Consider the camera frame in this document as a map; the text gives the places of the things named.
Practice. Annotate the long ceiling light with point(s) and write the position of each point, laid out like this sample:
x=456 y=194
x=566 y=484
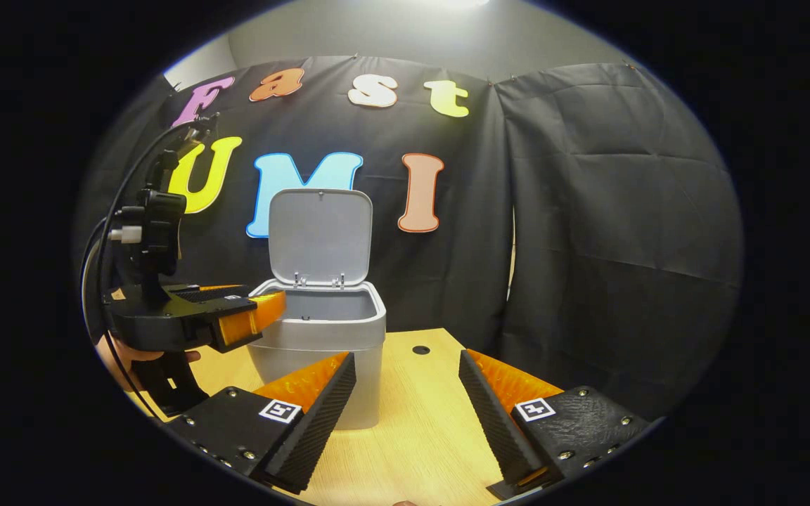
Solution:
x=460 y=3

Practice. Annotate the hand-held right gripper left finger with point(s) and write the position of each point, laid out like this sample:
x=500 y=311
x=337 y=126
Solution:
x=320 y=422

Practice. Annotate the wooden desktop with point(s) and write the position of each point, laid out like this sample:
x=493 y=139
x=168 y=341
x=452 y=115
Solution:
x=419 y=422

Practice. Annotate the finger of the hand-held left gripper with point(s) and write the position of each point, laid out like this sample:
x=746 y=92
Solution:
x=201 y=292
x=250 y=323

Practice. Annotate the white desktop garbage bin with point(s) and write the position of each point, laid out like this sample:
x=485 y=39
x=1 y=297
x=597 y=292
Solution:
x=320 y=235

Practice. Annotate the black backdrop cloth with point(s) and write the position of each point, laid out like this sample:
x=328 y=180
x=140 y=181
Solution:
x=588 y=246

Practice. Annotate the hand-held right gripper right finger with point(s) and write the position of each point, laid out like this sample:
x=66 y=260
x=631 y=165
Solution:
x=496 y=429

